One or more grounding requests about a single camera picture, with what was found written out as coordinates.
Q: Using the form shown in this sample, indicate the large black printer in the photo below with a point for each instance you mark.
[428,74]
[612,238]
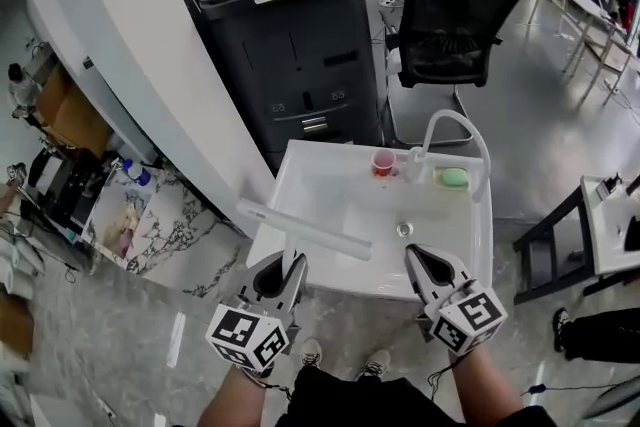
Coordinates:
[300,65]

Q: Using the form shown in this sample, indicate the white squeegee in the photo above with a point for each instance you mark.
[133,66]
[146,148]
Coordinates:
[320,232]

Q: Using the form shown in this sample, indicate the person's shoe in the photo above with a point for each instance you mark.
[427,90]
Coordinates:
[310,354]
[375,362]

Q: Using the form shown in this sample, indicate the person's left forearm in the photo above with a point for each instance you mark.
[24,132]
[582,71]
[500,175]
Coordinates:
[225,400]

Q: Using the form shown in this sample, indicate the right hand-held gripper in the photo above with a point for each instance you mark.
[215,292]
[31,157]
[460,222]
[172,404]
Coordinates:
[470,320]

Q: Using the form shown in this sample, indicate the marble patterned board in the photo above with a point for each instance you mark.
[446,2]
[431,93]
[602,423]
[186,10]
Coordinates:
[150,225]

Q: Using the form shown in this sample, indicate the metal sink drain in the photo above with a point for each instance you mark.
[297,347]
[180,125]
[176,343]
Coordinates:
[405,229]

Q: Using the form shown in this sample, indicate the person's left shoe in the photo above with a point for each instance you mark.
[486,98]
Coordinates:
[310,354]

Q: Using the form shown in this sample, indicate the blue-capped water bottle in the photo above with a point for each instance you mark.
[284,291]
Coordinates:
[135,171]

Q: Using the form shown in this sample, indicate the white arched faucet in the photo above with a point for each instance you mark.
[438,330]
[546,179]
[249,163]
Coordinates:
[450,114]

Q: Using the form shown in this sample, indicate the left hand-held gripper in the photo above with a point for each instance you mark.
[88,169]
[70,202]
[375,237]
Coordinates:
[245,332]

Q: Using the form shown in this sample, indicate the black mesh office chair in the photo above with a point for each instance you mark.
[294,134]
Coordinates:
[450,15]

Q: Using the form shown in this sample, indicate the white sink on black stand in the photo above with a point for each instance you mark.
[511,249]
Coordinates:
[607,230]

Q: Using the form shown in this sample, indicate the person's right shoe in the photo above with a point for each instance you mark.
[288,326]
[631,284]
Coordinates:
[375,362]

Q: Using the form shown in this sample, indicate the white curved partition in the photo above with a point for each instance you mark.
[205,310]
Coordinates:
[125,15]

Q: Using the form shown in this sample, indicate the person's right forearm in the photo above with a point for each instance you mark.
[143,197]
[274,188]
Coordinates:
[485,390]

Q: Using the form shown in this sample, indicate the cardboard boxes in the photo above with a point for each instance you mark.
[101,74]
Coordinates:
[65,110]

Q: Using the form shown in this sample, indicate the grey floor mat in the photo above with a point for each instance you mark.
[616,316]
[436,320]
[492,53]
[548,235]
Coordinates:
[425,120]

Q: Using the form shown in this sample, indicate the red cup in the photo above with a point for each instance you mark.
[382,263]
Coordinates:
[384,163]

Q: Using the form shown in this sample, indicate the green soap bar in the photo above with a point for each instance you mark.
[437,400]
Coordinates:
[436,180]
[454,178]

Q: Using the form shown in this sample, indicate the black equipment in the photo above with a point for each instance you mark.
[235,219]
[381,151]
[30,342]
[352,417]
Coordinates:
[55,195]

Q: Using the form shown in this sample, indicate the person's black clothing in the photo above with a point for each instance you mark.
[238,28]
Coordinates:
[375,405]

